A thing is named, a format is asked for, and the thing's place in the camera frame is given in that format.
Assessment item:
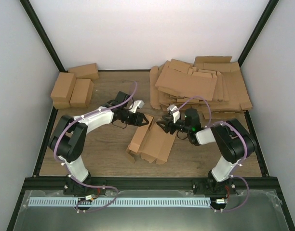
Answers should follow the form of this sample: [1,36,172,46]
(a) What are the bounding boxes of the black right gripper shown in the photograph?
[157,115,191,135]

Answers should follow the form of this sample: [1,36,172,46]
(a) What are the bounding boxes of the brown cardboard box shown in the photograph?
[126,114,177,165]

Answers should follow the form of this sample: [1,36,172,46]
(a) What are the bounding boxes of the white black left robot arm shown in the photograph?
[48,91,149,194]

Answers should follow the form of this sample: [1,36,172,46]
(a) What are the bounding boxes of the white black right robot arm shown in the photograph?
[156,107,257,194]

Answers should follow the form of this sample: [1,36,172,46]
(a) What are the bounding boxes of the folded cardboard box middle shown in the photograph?
[70,79,94,108]

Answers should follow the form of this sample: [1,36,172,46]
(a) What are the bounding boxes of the folded cardboard box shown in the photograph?
[51,72,76,103]
[70,79,94,108]
[68,63,99,79]

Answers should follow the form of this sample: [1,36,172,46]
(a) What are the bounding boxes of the folded cardboard box back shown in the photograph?
[68,63,99,79]

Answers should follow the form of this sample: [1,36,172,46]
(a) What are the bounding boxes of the folded cardboard box left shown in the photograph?
[51,72,76,103]

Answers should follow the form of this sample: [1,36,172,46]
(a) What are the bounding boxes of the stack of flat cardboard blanks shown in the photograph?
[149,56,253,119]

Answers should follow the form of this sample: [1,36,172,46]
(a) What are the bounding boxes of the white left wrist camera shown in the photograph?
[128,100,145,114]

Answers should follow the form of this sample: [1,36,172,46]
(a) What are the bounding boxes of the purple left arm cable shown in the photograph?
[53,81,138,214]

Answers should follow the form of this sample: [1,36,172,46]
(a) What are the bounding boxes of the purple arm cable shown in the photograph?
[178,96,249,214]
[53,81,138,214]

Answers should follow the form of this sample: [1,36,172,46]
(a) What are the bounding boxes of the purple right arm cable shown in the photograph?
[178,96,249,214]

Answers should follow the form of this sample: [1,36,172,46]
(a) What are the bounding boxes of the light blue slotted cable duct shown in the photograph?
[27,197,211,208]

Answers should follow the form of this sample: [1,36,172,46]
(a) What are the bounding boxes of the black left frame post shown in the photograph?
[19,0,66,72]

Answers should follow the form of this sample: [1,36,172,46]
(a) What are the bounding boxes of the black frame post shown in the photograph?
[238,0,279,67]
[19,0,66,72]

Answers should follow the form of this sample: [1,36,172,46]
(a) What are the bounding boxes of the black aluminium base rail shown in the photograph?
[24,177,278,195]

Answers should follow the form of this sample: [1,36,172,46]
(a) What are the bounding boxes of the black right frame post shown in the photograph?
[238,0,279,67]

